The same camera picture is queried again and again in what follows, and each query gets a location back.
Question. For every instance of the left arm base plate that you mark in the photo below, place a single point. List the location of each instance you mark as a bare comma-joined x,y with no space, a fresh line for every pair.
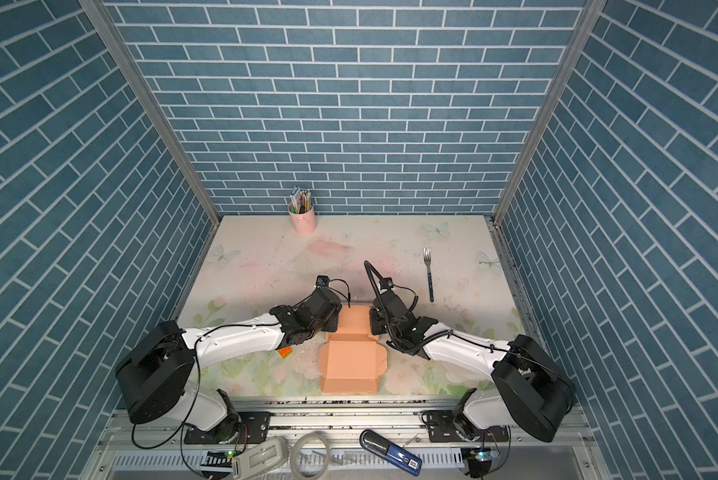
251,427

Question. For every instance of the grey handheld device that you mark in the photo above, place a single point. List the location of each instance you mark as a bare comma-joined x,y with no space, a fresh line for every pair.
258,460

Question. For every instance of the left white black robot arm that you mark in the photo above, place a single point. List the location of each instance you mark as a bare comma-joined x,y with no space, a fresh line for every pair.
161,376

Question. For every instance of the aluminium frame rail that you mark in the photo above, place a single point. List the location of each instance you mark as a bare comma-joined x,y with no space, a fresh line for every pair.
341,420

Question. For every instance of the fork with teal handle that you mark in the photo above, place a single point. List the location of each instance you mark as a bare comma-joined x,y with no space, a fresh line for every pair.
427,259

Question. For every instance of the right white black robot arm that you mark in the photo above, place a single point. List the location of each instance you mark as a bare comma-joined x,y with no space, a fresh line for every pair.
534,390

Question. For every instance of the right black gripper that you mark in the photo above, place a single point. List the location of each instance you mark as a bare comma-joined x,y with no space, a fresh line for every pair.
374,321

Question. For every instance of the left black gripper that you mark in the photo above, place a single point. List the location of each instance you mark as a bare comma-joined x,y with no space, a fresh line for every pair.
334,319

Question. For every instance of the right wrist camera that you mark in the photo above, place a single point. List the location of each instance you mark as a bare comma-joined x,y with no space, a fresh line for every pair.
386,284

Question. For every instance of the blue handheld device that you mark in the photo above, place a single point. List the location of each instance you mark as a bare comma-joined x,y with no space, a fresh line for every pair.
390,452

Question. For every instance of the orange toy brick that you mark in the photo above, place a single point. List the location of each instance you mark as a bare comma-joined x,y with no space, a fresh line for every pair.
284,352

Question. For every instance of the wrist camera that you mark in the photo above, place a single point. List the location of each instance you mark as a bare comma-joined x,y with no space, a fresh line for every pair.
386,284
322,281

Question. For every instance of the pink metal pen cup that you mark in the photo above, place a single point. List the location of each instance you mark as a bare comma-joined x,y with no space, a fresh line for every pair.
304,220

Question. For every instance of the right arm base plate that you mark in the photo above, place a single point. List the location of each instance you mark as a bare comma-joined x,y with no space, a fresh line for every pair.
441,427

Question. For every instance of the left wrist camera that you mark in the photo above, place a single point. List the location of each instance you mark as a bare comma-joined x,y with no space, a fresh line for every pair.
322,281

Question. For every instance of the orange paper box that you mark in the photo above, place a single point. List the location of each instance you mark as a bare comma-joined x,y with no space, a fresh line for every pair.
352,361

